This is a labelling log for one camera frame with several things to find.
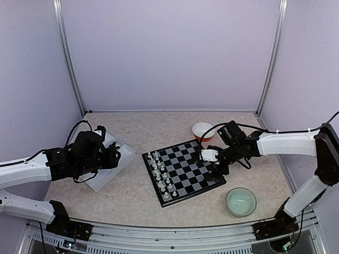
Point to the left aluminium frame post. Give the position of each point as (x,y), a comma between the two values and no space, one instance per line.
(58,10)

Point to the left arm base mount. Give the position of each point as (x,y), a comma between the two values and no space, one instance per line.
(66,227)

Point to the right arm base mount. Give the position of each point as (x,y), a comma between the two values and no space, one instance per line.
(274,228)

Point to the right aluminium frame post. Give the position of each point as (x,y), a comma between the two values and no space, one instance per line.
(273,57)

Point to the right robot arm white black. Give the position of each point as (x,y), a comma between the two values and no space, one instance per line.
(318,145)

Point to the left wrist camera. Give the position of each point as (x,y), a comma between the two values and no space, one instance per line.
(101,131)

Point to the black white chessboard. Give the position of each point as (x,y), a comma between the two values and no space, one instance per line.
(184,169)

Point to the white plastic compartment tray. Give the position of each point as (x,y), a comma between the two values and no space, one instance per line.
(124,156)

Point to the aluminium frame post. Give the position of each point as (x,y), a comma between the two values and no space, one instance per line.
(58,10)
(273,57)

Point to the front aluminium rail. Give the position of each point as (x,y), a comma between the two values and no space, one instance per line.
(234,238)

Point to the red white bowl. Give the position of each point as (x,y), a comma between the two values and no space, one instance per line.
(199,129)

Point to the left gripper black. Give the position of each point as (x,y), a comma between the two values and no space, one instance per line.
(110,161)

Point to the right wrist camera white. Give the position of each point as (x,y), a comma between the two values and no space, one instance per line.
(209,155)

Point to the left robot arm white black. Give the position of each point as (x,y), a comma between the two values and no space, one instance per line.
(88,153)

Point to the green glass bowl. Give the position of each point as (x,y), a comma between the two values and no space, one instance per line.
(241,202)

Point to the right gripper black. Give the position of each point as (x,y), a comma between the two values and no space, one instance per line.
(214,175)

